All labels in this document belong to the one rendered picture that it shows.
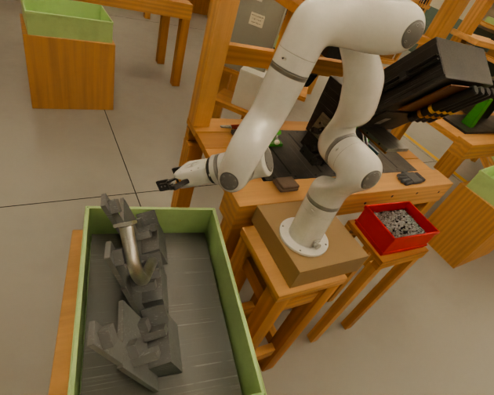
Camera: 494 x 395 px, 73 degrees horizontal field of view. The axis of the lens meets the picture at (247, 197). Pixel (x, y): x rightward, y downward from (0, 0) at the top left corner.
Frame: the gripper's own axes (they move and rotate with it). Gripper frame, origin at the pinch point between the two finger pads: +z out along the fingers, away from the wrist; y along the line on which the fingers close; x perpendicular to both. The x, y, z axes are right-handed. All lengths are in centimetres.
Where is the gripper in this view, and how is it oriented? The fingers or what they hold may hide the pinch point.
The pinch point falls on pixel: (168, 179)
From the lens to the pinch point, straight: 100.7
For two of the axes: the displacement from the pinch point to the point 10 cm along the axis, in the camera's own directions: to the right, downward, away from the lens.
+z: -9.1, 1.3, 4.0
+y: -3.0, 4.7, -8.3
